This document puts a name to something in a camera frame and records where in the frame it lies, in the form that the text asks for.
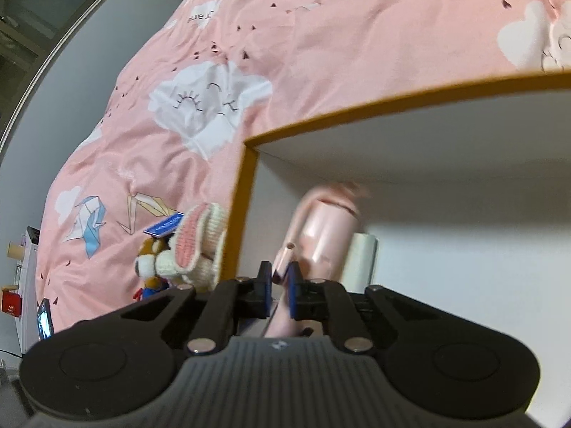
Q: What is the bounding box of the lit phone screen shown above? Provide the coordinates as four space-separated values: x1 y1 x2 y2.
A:
36 299 55 340

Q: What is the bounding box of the red box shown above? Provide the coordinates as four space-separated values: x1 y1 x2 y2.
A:
1 287 22 318

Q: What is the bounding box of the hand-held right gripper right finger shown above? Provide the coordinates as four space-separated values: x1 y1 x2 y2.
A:
288 262 440 356

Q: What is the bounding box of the brown fox plush blue outfit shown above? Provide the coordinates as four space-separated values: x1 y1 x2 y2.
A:
133 212 185 302

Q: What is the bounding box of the pink printed blanket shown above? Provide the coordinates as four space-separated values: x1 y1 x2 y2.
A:
38 0 571 335

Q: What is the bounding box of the knitted white bunny plush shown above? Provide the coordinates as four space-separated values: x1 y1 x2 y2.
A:
154 202 229 294

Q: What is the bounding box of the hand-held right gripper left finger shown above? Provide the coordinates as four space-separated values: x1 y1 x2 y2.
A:
121 261 272 356

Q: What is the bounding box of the pink selfie stick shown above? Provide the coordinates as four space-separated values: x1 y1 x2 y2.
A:
263 182 371 340

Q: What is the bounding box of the glass door with metal frame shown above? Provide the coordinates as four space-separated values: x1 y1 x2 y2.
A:
0 0 133 152

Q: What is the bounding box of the white side cabinet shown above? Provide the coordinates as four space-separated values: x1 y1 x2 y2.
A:
15 225 42 357

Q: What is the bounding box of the white cardboard box orange rim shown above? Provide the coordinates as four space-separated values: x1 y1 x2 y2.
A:
221 69 571 415

